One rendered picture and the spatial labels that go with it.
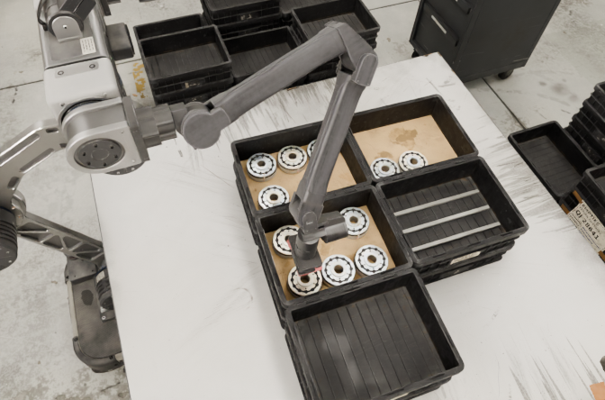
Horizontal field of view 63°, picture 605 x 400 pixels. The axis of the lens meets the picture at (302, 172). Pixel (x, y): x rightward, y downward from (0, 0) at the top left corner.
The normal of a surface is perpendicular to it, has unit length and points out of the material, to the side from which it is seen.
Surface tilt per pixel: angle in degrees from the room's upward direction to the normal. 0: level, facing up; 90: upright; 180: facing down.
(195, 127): 58
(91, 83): 0
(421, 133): 0
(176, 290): 0
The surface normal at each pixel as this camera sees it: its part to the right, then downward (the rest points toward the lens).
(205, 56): 0.04, -0.57
